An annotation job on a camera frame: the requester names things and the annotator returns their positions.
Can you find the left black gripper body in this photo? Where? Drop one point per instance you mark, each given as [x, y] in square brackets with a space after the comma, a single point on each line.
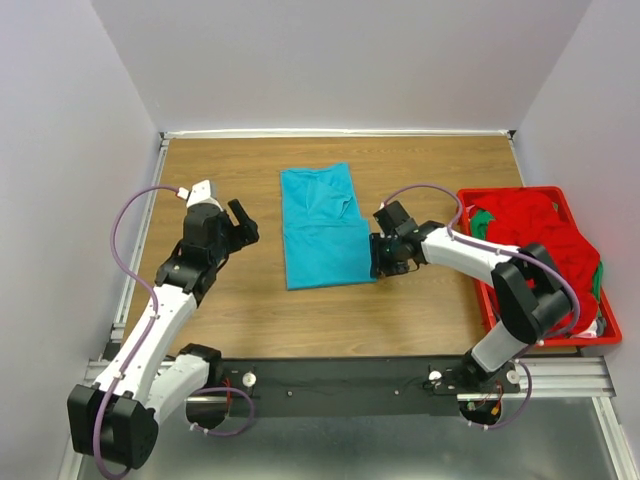
[221, 248]

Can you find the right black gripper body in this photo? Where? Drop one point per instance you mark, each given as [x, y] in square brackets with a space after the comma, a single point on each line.
[384, 256]

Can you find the teal t shirt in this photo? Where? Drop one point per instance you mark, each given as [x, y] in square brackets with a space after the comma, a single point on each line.
[325, 237]

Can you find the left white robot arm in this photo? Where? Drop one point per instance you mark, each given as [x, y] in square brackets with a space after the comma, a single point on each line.
[116, 419]

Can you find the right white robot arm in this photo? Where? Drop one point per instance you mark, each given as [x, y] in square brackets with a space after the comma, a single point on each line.
[532, 296]

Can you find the green t shirt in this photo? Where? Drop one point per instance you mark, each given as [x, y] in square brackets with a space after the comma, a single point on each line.
[480, 222]

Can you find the red t shirt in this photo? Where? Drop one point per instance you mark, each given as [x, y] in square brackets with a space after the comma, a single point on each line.
[524, 216]

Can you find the red plastic bin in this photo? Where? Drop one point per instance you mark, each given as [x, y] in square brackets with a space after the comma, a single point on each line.
[612, 334]

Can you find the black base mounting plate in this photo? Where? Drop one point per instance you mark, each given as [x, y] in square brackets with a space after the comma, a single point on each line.
[344, 387]

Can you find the grey white garment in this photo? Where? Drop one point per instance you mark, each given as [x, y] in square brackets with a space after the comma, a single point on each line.
[595, 330]

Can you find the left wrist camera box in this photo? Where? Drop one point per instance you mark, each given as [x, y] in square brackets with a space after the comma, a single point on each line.
[203, 192]

